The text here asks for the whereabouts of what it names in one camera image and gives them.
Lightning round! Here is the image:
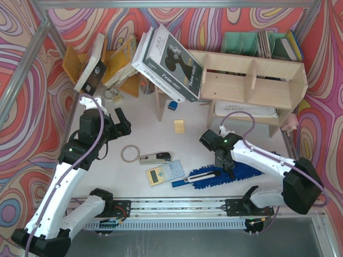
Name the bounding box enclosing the blue and yellow book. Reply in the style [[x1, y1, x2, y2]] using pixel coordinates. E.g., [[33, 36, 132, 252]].
[[280, 30, 304, 62]]

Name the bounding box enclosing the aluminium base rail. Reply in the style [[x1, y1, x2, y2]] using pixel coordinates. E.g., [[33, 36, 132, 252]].
[[64, 196, 277, 219]]

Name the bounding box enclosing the brass padlock with ring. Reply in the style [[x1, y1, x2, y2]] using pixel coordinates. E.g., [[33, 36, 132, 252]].
[[103, 89, 123, 103]]

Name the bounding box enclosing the yellow books stack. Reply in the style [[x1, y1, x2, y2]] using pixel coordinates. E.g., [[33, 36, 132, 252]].
[[102, 34, 137, 88]]

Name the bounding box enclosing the yellow and blue calculator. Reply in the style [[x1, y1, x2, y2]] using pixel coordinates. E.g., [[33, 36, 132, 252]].
[[146, 160, 184, 186]]

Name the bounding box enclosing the yellow sticky note pad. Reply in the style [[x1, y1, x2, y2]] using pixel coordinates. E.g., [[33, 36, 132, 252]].
[[174, 119, 185, 134]]

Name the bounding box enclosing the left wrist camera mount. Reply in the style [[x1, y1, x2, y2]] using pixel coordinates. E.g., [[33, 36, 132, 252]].
[[79, 96, 108, 115]]

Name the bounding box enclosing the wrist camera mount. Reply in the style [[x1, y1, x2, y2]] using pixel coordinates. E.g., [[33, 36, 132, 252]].
[[219, 125, 235, 138], [79, 96, 108, 115]]

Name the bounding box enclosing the yellow wooden book stand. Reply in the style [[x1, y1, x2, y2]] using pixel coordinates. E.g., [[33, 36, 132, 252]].
[[62, 37, 139, 97]]

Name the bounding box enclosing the pink pig toy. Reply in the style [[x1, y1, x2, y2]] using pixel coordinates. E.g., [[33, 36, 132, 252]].
[[281, 113, 299, 134]]

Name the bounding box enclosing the wooden desktop bookshelf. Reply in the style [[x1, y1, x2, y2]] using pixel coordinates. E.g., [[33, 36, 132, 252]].
[[155, 49, 308, 138]]

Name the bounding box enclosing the white and black utility knife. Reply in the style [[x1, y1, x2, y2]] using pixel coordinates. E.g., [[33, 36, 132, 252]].
[[184, 170, 221, 183]]

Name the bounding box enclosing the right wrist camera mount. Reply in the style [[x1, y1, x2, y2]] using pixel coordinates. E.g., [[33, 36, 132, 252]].
[[219, 125, 235, 138]]

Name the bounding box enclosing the blue pencil sharpener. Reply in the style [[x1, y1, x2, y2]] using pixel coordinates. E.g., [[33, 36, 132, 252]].
[[168, 101, 178, 111]]

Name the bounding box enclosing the Twins story dark book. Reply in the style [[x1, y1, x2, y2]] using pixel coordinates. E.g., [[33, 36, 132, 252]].
[[143, 25, 204, 102]]

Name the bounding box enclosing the beige and black stapler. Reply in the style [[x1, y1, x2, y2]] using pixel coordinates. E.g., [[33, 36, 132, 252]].
[[139, 152, 172, 165]]

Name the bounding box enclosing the white book black cover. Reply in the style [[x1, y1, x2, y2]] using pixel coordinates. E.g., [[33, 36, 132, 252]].
[[74, 33, 107, 96]]

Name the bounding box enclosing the white paper notebook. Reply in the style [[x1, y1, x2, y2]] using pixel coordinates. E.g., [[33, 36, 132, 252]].
[[214, 101, 279, 118]]

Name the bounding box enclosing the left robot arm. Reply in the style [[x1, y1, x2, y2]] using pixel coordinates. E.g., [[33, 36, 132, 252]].
[[11, 108, 131, 256]]

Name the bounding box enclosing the white Chokladfabriken book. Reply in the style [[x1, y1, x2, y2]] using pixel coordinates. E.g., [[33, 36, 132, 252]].
[[131, 27, 186, 103]]

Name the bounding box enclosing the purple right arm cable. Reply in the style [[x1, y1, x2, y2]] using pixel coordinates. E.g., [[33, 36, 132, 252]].
[[221, 111, 329, 207]]

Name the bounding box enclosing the beige tape ring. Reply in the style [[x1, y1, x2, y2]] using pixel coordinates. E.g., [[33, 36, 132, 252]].
[[120, 144, 140, 164]]

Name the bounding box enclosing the colored pencils cup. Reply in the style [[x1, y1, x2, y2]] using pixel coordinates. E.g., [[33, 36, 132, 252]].
[[139, 74, 155, 95]]

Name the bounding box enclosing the teal file organizer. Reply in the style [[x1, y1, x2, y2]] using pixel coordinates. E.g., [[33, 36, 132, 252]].
[[220, 32, 297, 61]]

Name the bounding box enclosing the blue microfiber duster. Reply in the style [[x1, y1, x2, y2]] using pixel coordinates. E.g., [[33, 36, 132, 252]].
[[171, 162, 263, 190]]

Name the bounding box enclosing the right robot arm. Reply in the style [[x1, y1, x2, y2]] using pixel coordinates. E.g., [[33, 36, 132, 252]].
[[199, 130, 324, 215]]

